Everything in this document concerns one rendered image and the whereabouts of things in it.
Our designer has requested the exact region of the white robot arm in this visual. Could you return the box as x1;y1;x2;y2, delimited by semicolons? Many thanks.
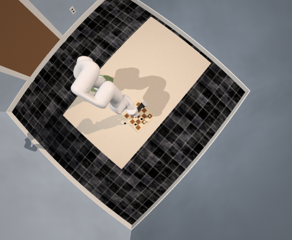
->
71;56;148;116

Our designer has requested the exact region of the brown and cream chessboard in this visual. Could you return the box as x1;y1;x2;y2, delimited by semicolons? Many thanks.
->
123;100;154;132

